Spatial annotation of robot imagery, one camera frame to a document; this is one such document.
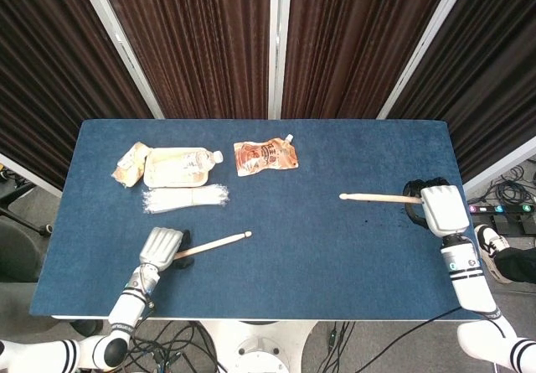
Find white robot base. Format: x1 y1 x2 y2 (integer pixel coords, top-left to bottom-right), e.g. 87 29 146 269
200 320 319 373

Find cream snack packet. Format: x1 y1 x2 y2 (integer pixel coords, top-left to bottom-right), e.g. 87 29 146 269
111 141 151 189

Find orange spout pouch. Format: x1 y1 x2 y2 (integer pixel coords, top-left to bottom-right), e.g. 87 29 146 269
233 133 301 178

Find white partition frame post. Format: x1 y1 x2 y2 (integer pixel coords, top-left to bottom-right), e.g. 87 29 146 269
376 0 477 121
267 0 293 121
74 0 165 121

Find white noodle bundle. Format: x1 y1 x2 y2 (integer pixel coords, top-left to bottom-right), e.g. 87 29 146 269
141 184 231 215

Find black coiled cables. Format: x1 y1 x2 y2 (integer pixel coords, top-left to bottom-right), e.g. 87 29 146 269
481 165 536 206

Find black power strip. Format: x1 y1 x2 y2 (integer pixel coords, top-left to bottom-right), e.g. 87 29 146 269
467 204 536 216

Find black and white sneaker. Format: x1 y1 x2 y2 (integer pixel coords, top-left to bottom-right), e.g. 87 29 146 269
475 224 513 269

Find black trouser leg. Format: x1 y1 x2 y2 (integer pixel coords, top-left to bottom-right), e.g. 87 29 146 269
493 246 536 284

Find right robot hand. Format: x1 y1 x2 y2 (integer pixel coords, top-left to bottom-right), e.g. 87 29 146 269
402 176 471 236

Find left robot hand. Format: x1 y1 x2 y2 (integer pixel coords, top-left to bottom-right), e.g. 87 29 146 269
139 226 194 271

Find black office chair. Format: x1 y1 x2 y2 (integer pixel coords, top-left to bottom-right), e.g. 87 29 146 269
0 171 54 284

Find flat clear plastic bottle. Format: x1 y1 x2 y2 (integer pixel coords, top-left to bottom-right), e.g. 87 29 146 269
142 147 224 189

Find wooden drumstick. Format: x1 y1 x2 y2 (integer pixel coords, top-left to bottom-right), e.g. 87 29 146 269
339 192 424 205
173 231 253 261

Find black floor cable tangle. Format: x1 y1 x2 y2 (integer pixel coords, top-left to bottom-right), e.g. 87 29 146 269
125 320 223 373

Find blue table cloth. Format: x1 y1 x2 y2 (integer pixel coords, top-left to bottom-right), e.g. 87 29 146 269
28 118 502 322

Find dark brown curtain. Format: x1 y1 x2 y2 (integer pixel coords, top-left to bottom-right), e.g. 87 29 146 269
0 0 154 189
95 0 273 121
389 0 536 185
281 0 457 121

